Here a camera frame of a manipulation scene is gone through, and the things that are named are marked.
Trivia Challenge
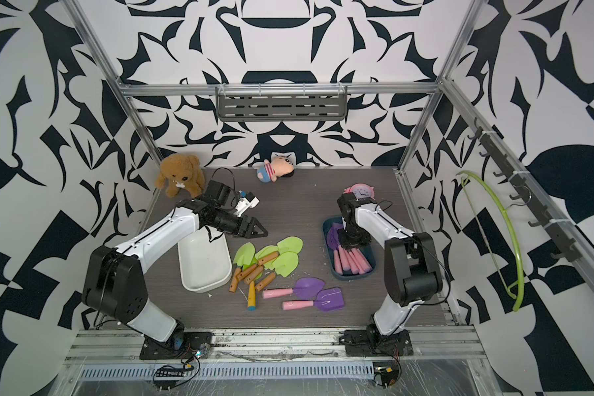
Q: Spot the purple square scoop pink handle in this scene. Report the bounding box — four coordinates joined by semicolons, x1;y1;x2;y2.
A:
333;250;343;276

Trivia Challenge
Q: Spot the purple pointed shovel pink handle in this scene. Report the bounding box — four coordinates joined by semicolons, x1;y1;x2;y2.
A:
353;248;372;273

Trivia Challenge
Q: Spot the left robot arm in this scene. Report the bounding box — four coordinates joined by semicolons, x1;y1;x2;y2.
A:
82;180;268;351

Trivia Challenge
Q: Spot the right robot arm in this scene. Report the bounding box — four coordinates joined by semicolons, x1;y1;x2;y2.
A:
338;192;444;338

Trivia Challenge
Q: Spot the teal storage box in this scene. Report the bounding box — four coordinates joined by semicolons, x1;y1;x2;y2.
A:
322;217;376;281

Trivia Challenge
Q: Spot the white storage tray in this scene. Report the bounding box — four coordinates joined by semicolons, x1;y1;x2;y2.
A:
178;227;233;293

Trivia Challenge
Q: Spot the black connector box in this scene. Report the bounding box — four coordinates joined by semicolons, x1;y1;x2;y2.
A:
373;366;400;389

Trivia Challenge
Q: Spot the pink alarm clock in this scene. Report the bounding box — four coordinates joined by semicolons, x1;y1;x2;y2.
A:
343;183;376;200

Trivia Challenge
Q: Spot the small plush doll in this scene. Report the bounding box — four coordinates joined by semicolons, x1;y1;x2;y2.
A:
256;153;295;183

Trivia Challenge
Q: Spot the brown teddy bear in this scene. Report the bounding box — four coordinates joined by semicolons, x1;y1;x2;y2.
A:
155;153;206;198

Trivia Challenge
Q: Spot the green hoop hanger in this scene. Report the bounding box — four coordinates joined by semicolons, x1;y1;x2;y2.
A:
456;170;526;313

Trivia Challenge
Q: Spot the black power strip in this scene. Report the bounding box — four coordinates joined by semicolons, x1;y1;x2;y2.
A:
152;365;186;380

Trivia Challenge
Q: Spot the green shovel wooden handle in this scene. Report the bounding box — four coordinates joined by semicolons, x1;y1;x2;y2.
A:
229;243;257;293
253;236;304;280
255;252;299;292

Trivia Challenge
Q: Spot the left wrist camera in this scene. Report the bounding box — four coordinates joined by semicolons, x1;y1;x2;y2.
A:
234;191;259;217

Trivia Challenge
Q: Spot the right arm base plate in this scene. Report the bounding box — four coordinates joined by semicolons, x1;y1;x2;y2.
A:
338;326;414;357

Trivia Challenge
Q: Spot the grey wall shelf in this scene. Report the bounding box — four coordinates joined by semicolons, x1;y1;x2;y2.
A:
215;83;348;122

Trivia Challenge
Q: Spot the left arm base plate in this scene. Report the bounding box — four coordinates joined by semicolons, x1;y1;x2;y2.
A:
140;331;214;361

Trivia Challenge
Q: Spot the black hook rail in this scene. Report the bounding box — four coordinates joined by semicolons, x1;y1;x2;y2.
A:
470;120;582;262

